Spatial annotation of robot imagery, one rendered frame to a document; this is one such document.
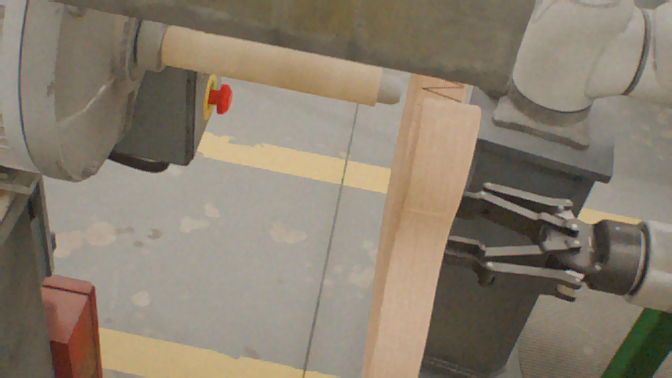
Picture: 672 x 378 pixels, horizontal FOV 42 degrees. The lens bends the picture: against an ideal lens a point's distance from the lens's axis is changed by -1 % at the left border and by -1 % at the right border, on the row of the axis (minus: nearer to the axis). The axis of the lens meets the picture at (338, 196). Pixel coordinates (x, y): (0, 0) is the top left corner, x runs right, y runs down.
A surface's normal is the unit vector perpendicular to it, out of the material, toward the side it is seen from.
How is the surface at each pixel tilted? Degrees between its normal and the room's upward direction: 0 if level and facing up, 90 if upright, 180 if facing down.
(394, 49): 90
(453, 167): 81
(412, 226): 98
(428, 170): 86
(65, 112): 89
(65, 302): 0
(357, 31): 90
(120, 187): 0
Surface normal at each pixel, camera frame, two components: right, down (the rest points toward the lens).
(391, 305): -0.04, 0.16
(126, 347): 0.14, -0.69
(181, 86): -0.14, 0.69
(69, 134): 0.79, 0.55
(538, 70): -0.69, 0.45
